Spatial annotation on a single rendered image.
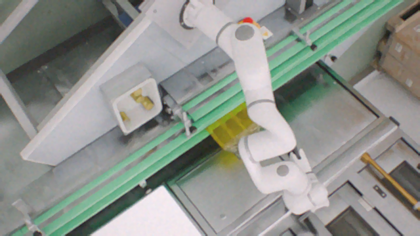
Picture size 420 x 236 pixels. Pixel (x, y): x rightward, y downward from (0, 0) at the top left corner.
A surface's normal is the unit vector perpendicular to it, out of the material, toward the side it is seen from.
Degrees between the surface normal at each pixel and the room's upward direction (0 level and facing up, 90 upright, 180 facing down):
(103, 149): 90
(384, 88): 90
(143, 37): 0
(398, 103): 90
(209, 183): 90
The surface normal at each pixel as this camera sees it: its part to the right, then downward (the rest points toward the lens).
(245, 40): -0.27, -0.38
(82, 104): 0.61, 0.67
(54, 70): -0.05, -0.51
